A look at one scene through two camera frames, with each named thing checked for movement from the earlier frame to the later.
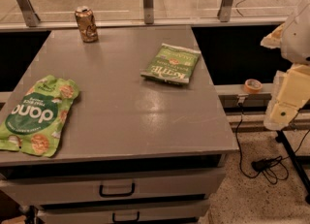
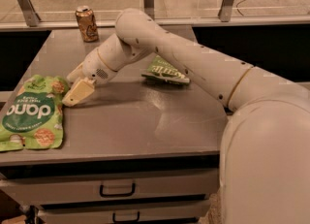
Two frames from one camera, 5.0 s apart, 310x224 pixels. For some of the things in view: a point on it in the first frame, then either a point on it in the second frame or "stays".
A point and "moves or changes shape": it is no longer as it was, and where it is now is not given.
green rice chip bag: x=34 y=118 moves or changes shape
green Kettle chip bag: x=173 y=63 stays
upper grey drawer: x=46 y=185 stays
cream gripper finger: x=294 y=93 → x=78 y=92
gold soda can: x=86 y=19 stays
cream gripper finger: x=273 y=40 → x=76 y=75
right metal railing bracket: x=225 y=8 stays
